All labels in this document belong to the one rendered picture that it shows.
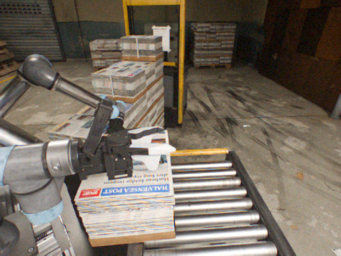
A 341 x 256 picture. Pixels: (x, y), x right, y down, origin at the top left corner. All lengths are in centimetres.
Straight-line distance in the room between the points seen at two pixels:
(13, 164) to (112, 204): 29
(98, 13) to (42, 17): 188
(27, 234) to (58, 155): 52
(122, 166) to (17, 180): 20
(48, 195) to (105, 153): 16
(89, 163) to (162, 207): 29
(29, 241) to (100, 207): 32
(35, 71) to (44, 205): 71
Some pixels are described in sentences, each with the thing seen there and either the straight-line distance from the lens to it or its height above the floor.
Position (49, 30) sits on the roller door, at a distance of 886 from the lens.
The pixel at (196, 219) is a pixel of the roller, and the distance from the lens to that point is 85.
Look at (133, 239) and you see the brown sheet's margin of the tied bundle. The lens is 77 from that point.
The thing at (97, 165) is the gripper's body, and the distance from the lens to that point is 47.
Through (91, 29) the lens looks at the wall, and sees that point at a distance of 842.
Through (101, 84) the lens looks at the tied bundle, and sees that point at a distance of 183.
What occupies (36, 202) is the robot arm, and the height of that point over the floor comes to 114.
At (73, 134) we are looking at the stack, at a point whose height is 83.
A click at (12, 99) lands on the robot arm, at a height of 112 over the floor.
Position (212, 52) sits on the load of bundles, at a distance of 674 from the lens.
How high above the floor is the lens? 147
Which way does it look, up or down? 29 degrees down
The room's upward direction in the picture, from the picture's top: straight up
